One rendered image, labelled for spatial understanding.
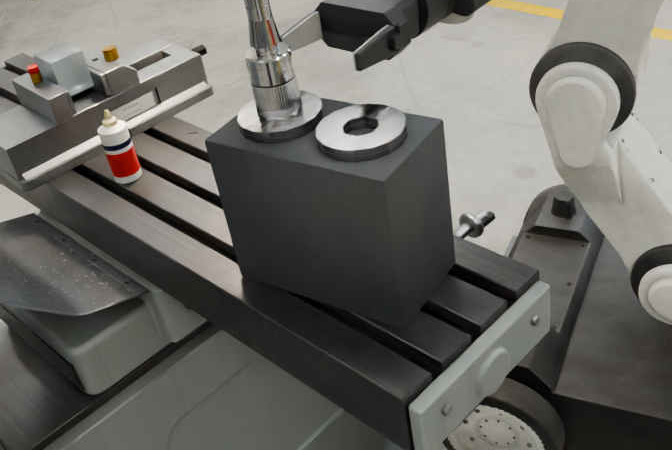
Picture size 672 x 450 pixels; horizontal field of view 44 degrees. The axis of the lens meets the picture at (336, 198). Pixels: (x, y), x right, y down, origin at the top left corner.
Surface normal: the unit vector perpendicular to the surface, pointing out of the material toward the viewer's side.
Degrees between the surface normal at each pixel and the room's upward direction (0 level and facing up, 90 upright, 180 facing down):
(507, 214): 0
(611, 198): 115
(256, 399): 90
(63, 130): 90
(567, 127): 90
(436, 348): 0
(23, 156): 90
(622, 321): 0
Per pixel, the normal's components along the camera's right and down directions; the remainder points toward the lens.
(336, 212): -0.54, 0.54
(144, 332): 0.71, 0.31
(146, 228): -0.15, -0.81
